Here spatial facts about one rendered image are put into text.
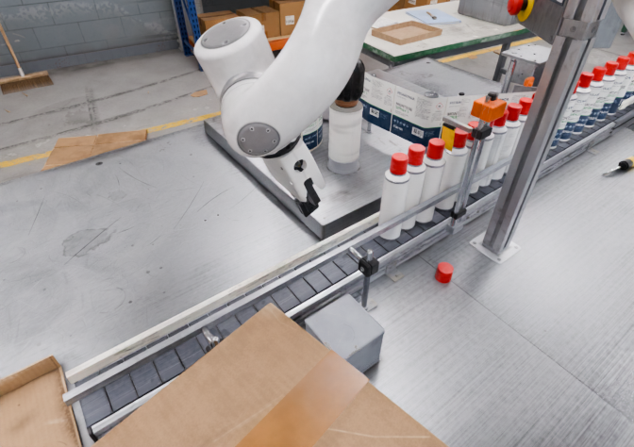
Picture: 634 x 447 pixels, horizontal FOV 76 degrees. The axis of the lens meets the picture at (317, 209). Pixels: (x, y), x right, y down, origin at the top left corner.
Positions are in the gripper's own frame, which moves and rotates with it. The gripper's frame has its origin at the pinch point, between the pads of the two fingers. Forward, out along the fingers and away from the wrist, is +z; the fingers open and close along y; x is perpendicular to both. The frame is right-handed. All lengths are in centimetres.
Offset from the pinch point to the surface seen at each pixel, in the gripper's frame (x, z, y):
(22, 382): 56, 4, 13
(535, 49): -82, 22, 11
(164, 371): 35.3, 7.7, -2.3
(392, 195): -16.7, 13.3, -1.2
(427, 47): -132, 77, 101
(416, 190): -22.6, 16.5, -2.0
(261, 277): 13.7, 12.1, 3.0
